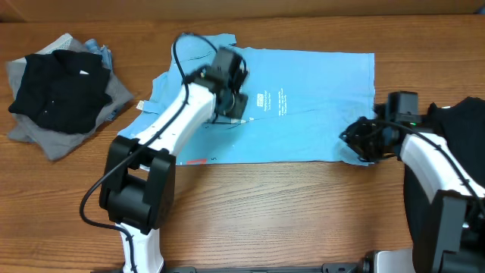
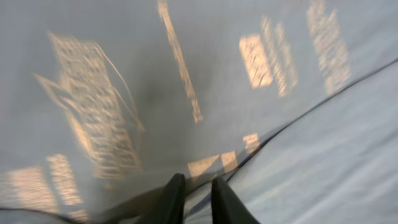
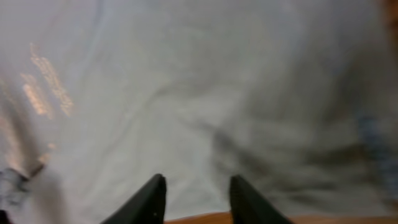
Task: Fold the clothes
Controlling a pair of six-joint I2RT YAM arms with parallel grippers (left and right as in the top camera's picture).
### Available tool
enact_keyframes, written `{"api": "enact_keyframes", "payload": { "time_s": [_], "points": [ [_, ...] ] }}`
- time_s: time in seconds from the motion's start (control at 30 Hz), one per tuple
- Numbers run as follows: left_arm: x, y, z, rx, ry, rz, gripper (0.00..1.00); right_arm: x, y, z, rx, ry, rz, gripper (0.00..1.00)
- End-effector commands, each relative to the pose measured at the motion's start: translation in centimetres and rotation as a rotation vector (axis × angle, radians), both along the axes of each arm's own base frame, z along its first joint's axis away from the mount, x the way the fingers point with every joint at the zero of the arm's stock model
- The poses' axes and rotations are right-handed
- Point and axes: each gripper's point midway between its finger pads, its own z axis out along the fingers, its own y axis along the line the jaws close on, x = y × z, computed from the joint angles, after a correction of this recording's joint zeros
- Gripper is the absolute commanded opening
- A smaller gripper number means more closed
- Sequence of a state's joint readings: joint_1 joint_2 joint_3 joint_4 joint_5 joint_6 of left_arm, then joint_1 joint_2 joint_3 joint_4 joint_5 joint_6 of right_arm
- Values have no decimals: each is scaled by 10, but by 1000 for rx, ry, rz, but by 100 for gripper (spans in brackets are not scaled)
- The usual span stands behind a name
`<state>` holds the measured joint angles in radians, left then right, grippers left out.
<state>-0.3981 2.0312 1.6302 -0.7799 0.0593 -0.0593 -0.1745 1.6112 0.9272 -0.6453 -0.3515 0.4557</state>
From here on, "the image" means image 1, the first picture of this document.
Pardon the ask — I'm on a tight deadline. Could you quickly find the light blue printed t-shirt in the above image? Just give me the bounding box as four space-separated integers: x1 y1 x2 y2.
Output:
117 33 377 167

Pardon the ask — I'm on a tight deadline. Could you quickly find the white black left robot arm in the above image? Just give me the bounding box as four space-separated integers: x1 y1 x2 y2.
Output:
99 67 249 272

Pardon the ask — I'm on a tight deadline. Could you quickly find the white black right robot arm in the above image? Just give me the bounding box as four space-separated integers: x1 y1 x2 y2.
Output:
339 115 484 272

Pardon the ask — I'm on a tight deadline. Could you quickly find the black garment pile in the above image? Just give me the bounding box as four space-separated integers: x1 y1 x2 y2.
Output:
403 97 484 240

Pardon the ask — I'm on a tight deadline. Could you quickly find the blue folded garment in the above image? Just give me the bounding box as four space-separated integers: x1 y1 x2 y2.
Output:
84 39 113 70

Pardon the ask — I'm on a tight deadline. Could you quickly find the black folded polo shirt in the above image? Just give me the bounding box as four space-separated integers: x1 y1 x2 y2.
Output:
8 49 112 134

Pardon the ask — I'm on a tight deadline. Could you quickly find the white mesh folded garment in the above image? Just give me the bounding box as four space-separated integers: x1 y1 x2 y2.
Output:
37 33 73 55

